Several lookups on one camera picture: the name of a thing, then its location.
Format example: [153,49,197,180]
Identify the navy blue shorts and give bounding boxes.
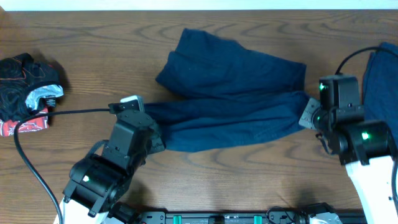
[146,29,309,152]

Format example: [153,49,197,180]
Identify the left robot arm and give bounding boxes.
[54,110,165,223]

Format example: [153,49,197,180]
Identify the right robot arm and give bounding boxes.
[299,75,397,223]

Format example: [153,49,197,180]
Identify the navy blue garment pile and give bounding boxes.
[363,51,398,140]

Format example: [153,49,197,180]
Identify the black patterned folded garment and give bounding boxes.
[1,53,64,121]

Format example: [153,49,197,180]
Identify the red patterned folded garment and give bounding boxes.
[1,105,49,137]

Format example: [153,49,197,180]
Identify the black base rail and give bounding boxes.
[133,210,368,224]

